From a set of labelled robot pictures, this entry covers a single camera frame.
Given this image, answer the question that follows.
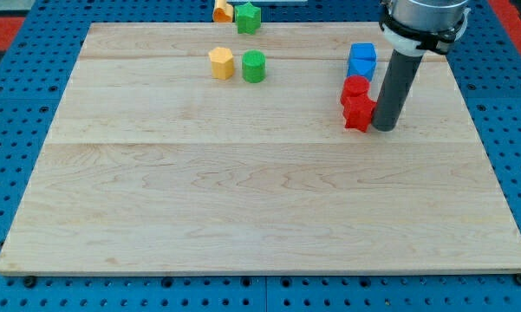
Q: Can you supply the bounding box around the blue triangle block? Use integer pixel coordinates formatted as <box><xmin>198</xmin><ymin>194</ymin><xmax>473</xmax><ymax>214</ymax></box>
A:
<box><xmin>347</xmin><ymin>59</ymin><xmax>377</xmax><ymax>81</ymax></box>

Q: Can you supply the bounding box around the red cylinder block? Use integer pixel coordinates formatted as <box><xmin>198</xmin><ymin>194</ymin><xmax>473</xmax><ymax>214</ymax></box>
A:
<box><xmin>340</xmin><ymin>75</ymin><xmax>370</xmax><ymax>106</ymax></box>

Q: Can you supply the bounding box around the wooden board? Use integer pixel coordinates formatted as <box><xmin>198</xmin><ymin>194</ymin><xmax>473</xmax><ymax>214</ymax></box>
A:
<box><xmin>0</xmin><ymin>23</ymin><xmax>521</xmax><ymax>276</ymax></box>

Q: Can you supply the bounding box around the red star block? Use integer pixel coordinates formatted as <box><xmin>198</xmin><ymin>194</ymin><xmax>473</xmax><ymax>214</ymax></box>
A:
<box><xmin>342</xmin><ymin>94</ymin><xmax>376</xmax><ymax>133</ymax></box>

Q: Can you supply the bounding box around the blue cube block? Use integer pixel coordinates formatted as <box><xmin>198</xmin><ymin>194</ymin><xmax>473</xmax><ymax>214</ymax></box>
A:
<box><xmin>348</xmin><ymin>42</ymin><xmax>377</xmax><ymax>62</ymax></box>

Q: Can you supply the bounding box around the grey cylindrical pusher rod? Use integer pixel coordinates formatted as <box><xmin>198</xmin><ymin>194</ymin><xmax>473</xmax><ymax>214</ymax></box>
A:
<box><xmin>372</xmin><ymin>50</ymin><xmax>422</xmax><ymax>132</ymax></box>

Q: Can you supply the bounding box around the green cylinder block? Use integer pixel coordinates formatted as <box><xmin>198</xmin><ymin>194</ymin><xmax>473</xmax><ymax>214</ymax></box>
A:
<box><xmin>242</xmin><ymin>50</ymin><xmax>266</xmax><ymax>83</ymax></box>

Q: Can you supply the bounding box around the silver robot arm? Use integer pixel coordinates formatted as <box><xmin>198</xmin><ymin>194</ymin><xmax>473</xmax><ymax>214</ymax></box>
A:
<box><xmin>372</xmin><ymin>0</ymin><xmax>470</xmax><ymax>132</ymax></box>

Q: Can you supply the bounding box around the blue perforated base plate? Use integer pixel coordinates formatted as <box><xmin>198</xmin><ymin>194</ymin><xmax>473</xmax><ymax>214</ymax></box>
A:
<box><xmin>0</xmin><ymin>1</ymin><xmax>521</xmax><ymax>311</ymax></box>

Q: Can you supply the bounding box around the green star block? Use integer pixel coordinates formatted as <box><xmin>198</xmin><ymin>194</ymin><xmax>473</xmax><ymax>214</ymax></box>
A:
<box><xmin>235</xmin><ymin>2</ymin><xmax>262</xmax><ymax>35</ymax></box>

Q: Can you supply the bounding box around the orange heart block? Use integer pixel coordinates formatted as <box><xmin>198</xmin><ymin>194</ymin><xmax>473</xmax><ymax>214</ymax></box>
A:
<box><xmin>212</xmin><ymin>0</ymin><xmax>234</xmax><ymax>23</ymax></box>

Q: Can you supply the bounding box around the yellow hexagon block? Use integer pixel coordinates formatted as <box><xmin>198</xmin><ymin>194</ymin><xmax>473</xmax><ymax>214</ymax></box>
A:
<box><xmin>208</xmin><ymin>47</ymin><xmax>235</xmax><ymax>80</ymax></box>

